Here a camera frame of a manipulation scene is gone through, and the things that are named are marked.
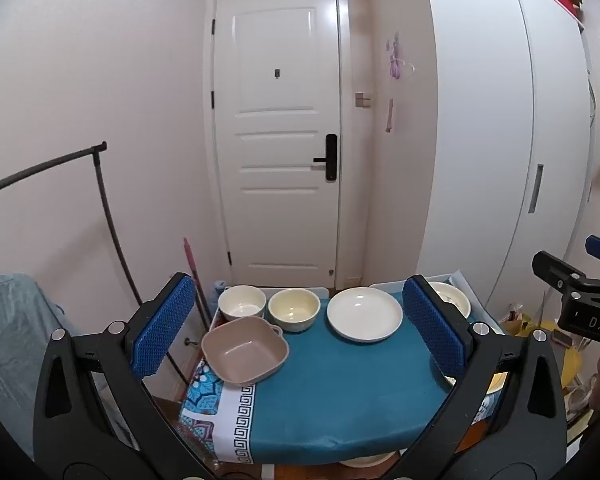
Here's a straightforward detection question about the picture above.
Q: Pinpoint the black door lock handle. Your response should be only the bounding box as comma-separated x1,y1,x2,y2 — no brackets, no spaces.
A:
313,134,338,181

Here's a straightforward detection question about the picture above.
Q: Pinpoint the grey wardrobe handle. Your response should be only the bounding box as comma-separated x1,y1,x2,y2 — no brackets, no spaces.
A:
528,164,544,213

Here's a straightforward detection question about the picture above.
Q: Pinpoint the teal patterned tablecloth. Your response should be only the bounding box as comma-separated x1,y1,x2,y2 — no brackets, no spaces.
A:
177,295,511,466

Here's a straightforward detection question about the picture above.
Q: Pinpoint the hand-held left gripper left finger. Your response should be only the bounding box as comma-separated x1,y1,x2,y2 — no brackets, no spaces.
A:
32,272,216,480

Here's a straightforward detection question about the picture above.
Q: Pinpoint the grey cloth pile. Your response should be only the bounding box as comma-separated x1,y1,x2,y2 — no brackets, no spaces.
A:
0,272,81,461

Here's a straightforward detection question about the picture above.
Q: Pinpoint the purple wall decoration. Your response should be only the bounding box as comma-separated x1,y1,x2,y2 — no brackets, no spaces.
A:
386,32,416,81

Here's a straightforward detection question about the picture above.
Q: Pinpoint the white door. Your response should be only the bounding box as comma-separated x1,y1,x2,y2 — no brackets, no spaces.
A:
211,0,342,291

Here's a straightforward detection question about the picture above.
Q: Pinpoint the plain white plate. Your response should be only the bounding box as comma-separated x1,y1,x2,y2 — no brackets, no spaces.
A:
326,286,404,344

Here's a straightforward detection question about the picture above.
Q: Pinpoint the white wardrobe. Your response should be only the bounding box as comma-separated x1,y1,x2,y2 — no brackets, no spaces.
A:
370,0,597,311

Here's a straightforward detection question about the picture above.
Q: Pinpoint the yellow stool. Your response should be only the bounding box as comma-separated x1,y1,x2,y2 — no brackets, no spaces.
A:
500,312,587,392

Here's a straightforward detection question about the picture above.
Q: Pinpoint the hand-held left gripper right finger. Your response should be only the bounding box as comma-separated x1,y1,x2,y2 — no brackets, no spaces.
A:
401,274,567,480

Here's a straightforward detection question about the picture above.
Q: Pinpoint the white printed plate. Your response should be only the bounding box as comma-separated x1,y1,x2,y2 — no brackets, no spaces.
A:
427,281,472,320

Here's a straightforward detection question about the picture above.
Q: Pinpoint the pink square bowl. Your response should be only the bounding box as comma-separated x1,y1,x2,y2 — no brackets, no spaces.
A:
201,316,289,387

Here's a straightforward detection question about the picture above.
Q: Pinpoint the cream round bowl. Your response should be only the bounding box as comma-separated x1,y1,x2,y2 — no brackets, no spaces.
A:
268,288,321,333

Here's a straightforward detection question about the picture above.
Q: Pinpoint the pink broom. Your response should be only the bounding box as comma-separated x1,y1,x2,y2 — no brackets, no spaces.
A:
182,237,212,333

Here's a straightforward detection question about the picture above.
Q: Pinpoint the black clothes rack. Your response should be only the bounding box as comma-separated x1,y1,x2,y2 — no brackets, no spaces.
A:
0,143,191,386

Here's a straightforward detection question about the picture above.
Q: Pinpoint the white ribbed bowl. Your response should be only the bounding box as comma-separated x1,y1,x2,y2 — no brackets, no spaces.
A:
218,285,267,322

